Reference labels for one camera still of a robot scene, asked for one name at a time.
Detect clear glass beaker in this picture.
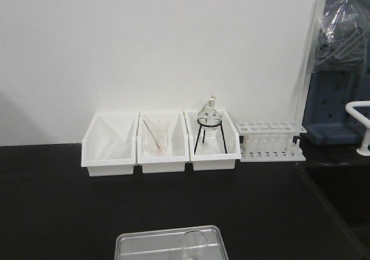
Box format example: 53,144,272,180
179,229,209,260

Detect glass beaker in bin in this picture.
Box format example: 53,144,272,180
144,118,168,156

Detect silver metal tray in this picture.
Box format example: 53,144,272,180
114,225,228,259

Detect glass alcohol lamp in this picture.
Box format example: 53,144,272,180
197,96,222,131

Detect white bin middle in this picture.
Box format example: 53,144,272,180
136,112,190,173

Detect white bin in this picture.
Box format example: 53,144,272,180
81,113,139,177
184,110,241,171
136,112,190,173

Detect glass stirring rod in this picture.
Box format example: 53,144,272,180
143,119,162,150

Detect white bin right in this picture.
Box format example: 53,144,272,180
184,110,241,171

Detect white test tube rack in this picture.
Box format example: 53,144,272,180
236,121,306,162

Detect white bin left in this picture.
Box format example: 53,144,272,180
81,113,139,177

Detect grey pegboard drying rack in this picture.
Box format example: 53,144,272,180
302,0,370,146

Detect black lab sink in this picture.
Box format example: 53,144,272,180
303,163,369,259

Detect clear plastic bag of pegs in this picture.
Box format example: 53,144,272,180
313,0,369,73

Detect white lab faucet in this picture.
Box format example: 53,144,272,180
345,101,370,157

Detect black wire tripod stand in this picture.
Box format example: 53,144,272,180
194,118,228,154

